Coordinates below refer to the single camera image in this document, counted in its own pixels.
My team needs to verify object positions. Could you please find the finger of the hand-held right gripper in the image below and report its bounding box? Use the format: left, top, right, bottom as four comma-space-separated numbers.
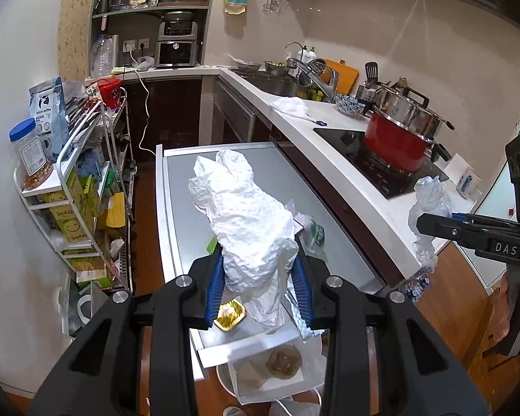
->
453, 212, 520, 231
416, 213, 490, 249

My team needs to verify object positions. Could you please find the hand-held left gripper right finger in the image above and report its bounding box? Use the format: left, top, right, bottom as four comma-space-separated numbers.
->
292, 251, 490, 416

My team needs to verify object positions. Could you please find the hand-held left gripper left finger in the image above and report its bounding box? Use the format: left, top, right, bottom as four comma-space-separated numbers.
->
28, 253, 224, 416

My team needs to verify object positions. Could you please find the green print plastic packet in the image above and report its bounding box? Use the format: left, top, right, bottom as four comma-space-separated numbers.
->
292, 199, 330, 265

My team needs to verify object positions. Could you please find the white plastic bag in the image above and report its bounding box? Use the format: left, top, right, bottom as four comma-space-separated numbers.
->
188, 149, 302, 335

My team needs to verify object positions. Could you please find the white trash bin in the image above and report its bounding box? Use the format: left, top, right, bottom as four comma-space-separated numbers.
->
216, 333, 330, 416

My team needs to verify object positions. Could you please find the clear crumpled plastic bag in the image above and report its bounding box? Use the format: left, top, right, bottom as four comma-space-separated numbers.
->
408, 175, 453, 271

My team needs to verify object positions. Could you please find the yellow foil tray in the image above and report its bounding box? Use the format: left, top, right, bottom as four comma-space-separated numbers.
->
214, 299, 249, 331

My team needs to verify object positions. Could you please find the red cooking pot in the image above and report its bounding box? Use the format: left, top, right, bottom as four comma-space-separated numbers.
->
363, 110, 434, 174

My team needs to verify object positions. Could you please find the white paper piece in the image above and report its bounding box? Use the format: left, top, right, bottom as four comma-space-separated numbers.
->
236, 359, 269, 388

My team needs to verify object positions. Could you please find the white kitchen counter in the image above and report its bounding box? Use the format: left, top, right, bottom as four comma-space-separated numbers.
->
121, 65, 477, 289

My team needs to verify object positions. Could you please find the yellow bag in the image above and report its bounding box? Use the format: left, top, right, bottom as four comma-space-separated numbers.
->
106, 193, 126, 228

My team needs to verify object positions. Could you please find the black induction cooktop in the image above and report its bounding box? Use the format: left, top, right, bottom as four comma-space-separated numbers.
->
313, 125, 450, 200

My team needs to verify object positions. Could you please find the white paper shopping bag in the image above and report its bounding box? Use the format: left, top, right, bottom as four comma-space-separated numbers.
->
61, 281, 109, 339

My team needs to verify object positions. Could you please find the blue patterned bowl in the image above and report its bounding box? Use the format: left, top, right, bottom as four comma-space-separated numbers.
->
335, 93, 371, 118

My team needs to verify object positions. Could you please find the yellow snack box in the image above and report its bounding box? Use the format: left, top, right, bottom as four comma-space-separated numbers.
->
47, 206, 97, 243

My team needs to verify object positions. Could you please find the green snack box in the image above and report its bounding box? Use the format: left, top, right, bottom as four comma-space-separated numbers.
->
67, 169, 100, 226

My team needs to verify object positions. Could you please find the orange cutting board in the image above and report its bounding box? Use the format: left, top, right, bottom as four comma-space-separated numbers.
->
325, 58, 359, 95

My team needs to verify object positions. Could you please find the white dish cloth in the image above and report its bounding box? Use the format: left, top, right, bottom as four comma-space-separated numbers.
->
269, 96, 315, 118

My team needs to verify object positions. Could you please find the steel kitchen faucet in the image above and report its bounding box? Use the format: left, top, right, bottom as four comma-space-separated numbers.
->
286, 57, 341, 102

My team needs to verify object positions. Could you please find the steel sink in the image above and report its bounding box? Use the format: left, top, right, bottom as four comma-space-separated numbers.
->
238, 73, 304, 98

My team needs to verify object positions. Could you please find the red basket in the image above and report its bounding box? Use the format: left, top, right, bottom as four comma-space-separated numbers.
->
96, 79, 123, 108

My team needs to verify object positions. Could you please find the blue lid plastic jar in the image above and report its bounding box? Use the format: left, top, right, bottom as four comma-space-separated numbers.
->
9, 118, 55, 190

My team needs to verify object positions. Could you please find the grey air fryer oven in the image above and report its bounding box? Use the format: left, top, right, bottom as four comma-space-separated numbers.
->
155, 40, 199, 68

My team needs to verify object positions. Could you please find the blue coffee bag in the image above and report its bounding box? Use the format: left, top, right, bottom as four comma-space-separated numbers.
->
28, 77, 70, 161

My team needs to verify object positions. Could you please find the large clear water bottle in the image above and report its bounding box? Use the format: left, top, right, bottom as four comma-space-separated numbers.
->
90, 34, 115, 79

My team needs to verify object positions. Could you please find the white wire rack cart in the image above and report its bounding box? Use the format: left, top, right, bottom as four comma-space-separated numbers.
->
13, 91, 135, 295

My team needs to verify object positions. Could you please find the white power cable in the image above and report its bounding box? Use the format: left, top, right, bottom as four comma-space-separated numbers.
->
132, 50, 157, 154

